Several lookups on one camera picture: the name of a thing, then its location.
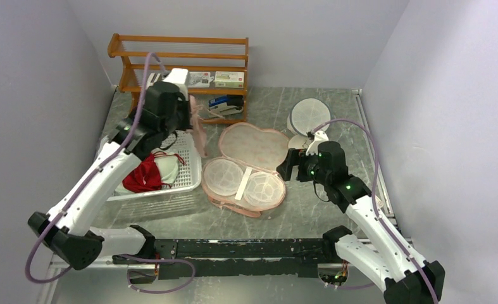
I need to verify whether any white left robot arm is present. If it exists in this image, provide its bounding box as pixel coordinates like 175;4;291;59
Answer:
25;80;192;281

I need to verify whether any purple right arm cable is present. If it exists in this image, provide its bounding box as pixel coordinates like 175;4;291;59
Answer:
309;118;440;304

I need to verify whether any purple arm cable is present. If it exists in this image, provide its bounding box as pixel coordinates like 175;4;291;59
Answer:
309;118;440;304
25;52;168;284

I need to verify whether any pink satin bra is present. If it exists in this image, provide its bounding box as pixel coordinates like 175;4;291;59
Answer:
189;95;223;158

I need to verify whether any white plastic basket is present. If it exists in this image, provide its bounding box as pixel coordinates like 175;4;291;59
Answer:
107;131;202;201

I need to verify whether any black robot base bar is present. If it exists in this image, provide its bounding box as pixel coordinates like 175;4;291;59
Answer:
112;237;363;281

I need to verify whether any red bra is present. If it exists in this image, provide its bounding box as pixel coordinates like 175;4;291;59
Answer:
121;151;186;193

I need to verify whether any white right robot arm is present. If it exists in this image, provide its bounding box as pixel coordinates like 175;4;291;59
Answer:
277;141;445;303

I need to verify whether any beige round laundry bag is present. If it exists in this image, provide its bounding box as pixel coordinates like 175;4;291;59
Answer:
288;135;312;149

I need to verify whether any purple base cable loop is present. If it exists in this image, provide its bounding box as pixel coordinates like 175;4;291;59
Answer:
125;256;197;295

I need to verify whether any white round mesh laundry bag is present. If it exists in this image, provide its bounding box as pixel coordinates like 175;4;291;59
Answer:
286;98;332;136

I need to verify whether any clear plastic package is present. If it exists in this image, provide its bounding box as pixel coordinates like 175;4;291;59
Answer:
188;72;214;88

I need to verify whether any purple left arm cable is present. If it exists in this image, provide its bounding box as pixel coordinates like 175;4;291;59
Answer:
25;52;168;284

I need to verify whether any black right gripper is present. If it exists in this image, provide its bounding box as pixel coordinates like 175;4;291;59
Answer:
277;148;330;186

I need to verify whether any white green box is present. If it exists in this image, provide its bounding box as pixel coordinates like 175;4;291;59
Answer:
214;71;245;89

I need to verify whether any orange wooden shelf rack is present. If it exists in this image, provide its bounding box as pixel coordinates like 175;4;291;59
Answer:
107;34;249;125

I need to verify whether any floral peach laundry bag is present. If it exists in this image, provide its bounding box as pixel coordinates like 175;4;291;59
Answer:
201;122;289;218

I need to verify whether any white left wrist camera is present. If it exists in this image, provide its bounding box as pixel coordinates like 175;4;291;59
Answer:
162;68;190;100

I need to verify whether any white handheld device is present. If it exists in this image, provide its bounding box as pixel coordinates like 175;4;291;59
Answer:
146;73;163;89

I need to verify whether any blue black stapler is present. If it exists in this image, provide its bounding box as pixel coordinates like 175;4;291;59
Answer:
208;94;244;117

